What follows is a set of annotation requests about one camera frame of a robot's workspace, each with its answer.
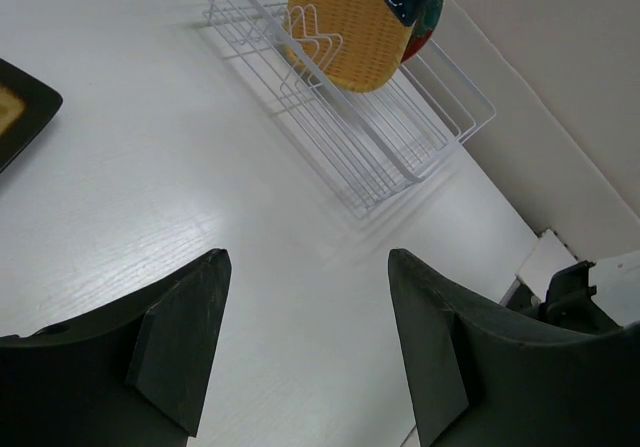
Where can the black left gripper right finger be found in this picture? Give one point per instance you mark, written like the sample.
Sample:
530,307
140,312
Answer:
483,374

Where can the white wire dish rack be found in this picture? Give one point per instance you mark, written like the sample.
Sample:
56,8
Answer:
367,147

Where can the woven bamboo tray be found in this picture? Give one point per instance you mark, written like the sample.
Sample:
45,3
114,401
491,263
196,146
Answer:
367,41

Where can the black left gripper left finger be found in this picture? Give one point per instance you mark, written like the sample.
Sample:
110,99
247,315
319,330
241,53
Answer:
133,372

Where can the round teal red plate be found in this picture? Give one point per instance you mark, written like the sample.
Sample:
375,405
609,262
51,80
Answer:
423,27

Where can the square black yellow plate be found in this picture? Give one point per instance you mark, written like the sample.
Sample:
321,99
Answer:
27,107

